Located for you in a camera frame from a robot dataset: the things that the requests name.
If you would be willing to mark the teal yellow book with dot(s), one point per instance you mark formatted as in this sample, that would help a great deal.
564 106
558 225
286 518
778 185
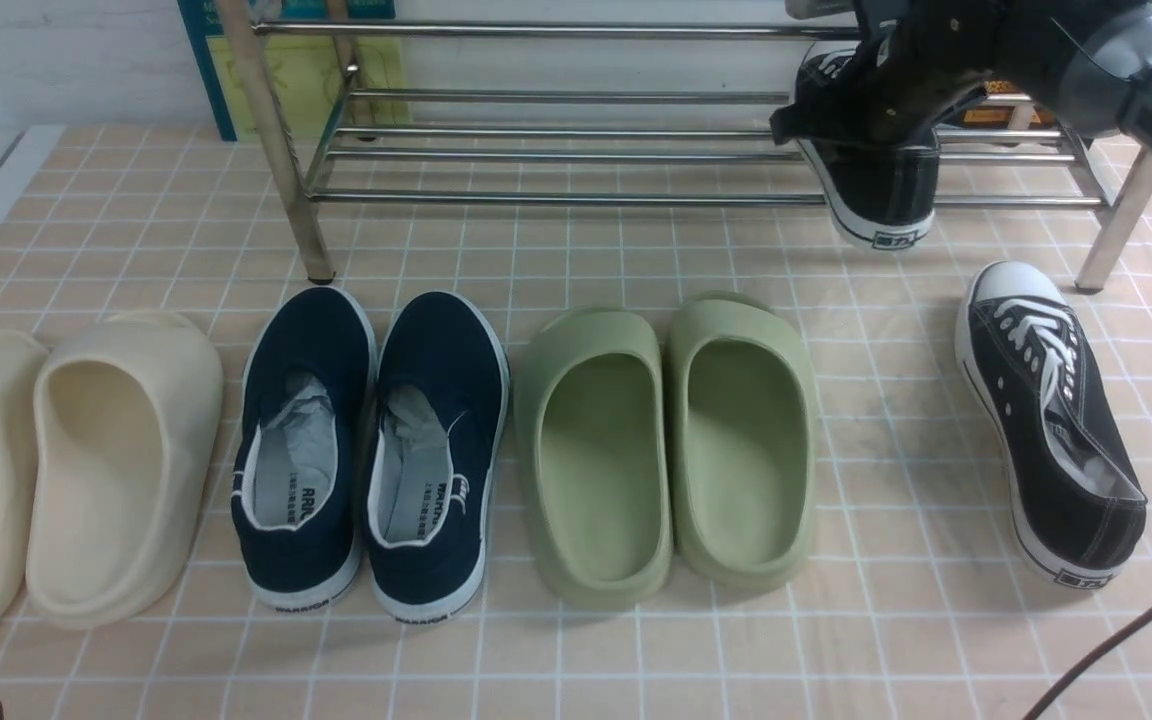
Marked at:
303 70

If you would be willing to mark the navy canvas shoe left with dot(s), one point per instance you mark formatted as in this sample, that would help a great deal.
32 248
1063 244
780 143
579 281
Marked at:
298 477

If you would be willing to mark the green slipper right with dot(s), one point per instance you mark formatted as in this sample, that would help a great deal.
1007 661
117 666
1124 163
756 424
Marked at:
742 420

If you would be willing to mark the navy canvas shoe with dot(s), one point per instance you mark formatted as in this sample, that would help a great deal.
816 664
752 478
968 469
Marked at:
440 410
298 477

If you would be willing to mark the cream slipper right one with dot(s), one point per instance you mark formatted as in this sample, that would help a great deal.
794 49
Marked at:
126 415

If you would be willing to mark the green slipper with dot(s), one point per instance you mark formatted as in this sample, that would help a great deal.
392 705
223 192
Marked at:
591 447
742 420

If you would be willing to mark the green slipper left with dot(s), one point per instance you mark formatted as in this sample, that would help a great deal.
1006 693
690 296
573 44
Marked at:
591 447

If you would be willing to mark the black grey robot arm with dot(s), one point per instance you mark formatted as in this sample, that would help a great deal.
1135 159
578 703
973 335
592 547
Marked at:
1087 62

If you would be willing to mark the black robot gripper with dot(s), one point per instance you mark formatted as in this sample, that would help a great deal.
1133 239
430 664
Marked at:
892 88

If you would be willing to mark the steel shoe rack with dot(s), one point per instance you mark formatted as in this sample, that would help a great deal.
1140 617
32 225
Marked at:
301 189

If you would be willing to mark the black sneaker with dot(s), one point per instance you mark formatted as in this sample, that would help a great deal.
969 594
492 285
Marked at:
1076 505
879 199

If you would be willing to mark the navy canvas shoe right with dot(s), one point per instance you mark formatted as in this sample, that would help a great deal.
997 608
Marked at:
440 410

